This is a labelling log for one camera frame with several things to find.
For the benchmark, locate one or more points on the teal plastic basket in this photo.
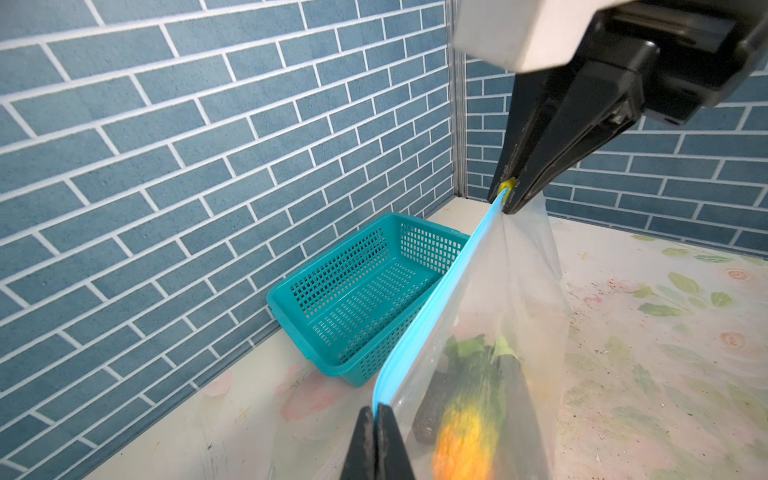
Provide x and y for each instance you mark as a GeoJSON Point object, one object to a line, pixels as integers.
{"type": "Point", "coordinates": [347, 310]}

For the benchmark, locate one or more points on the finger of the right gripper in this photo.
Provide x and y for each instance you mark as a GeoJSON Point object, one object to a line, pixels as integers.
{"type": "Point", "coordinates": [534, 135]}

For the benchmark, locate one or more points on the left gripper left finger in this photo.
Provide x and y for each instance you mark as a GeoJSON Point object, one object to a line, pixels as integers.
{"type": "Point", "coordinates": [361, 457]}

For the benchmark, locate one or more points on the clear zip top bag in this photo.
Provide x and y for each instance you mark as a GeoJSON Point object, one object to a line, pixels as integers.
{"type": "Point", "coordinates": [505, 289]}

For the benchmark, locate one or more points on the black toy eggplant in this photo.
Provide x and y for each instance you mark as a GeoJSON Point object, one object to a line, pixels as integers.
{"type": "Point", "coordinates": [443, 382]}

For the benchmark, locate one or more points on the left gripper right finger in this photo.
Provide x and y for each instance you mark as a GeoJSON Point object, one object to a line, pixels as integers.
{"type": "Point", "coordinates": [391, 458]}

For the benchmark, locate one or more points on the orange green toy cucumber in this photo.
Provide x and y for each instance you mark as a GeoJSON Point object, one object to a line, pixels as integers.
{"type": "Point", "coordinates": [470, 428]}

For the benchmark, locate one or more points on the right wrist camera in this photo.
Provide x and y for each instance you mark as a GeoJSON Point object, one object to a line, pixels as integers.
{"type": "Point", "coordinates": [523, 36]}

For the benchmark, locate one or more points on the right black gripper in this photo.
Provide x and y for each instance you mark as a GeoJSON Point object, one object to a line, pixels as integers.
{"type": "Point", "coordinates": [666, 59]}

